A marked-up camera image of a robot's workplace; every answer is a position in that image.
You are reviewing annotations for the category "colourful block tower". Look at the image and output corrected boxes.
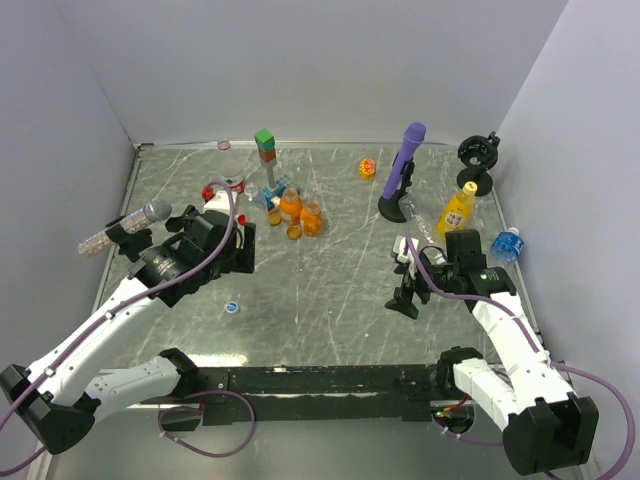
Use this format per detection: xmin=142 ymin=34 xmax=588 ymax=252
xmin=254 ymin=129 xmax=300 ymax=211

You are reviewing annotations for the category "black microphone stand centre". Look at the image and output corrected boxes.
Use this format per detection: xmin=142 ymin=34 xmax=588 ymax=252
xmin=378 ymin=158 xmax=415 ymax=223

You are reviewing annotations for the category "orange cap near bottles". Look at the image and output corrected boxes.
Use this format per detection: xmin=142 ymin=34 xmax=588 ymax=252
xmin=269 ymin=213 xmax=281 ymax=226

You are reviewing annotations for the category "purple microphone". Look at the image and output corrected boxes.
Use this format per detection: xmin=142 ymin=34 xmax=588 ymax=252
xmin=382 ymin=122 xmax=427 ymax=199

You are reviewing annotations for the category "empty black microphone stand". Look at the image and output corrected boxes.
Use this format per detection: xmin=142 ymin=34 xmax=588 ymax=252
xmin=164 ymin=205 xmax=200 ymax=233

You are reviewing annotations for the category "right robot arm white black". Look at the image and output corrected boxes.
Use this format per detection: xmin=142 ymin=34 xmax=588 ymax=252
xmin=385 ymin=229 xmax=599 ymax=475

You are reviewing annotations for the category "yellow juice bottle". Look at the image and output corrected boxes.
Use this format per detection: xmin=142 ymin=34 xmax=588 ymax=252
xmin=437 ymin=181 xmax=478 ymax=237

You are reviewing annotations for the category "short orange bottle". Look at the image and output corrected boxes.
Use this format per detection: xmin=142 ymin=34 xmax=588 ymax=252
xmin=300 ymin=200 xmax=323 ymax=237

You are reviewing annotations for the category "white blue bottle cap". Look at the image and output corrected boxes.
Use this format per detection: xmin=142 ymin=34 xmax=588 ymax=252
xmin=225 ymin=302 xmax=240 ymax=314

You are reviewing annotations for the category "small clear bottle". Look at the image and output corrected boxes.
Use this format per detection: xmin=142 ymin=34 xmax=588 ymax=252
xmin=244 ymin=182 xmax=267 ymax=211

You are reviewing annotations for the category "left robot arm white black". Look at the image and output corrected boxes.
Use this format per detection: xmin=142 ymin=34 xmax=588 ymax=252
xmin=1 ymin=207 xmax=256 ymax=454

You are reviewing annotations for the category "blue label water bottle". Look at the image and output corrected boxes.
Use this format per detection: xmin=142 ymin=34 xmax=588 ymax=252
xmin=490 ymin=227 xmax=524 ymax=264

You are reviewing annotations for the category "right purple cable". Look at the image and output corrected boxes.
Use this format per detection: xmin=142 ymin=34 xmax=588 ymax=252
xmin=404 ymin=230 xmax=635 ymax=480

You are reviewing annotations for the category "red label water bottle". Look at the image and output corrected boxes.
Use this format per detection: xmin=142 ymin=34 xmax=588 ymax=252
xmin=217 ymin=139 xmax=245 ymax=194

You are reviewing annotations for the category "black ring stand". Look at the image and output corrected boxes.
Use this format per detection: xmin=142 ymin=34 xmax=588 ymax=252
xmin=456 ymin=131 xmax=501 ymax=197

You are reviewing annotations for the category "tall orange bottle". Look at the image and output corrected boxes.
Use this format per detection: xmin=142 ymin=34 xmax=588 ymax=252
xmin=279 ymin=187 xmax=302 ymax=225

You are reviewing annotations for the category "black stand holding microphone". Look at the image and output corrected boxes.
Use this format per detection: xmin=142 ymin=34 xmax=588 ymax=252
xmin=105 ymin=216 xmax=152 ymax=263

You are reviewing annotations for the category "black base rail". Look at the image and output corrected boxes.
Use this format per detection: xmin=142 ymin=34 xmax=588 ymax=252
xmin=137 ymin=363 xmax=481 ymax=426

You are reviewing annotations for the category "clear plastic bottle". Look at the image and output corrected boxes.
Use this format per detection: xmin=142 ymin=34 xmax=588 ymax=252
xmin=398 ymin=194 xmax=437 ymax=246

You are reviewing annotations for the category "yellow orange toy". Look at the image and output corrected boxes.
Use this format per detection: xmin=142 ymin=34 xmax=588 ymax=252
xmin=358 ymin=158 xmax=376 ymax=181

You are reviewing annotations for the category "orange cap front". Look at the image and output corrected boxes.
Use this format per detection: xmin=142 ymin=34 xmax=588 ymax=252
xmin=286 ymin=225 xmax=302 ymax=240

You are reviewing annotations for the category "silver glitter microphone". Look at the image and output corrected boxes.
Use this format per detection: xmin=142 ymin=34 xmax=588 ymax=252
xmin=78 ymin=197 xmax=172 ymax=257

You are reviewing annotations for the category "purple cable loop below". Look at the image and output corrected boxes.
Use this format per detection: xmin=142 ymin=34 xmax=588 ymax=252
xmin=157 ymin=389 xmax=261 ymax=460

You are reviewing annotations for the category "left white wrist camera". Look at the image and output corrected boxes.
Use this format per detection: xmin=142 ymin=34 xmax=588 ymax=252
xmin=201 ymin=184 xmax=231 ymax=215

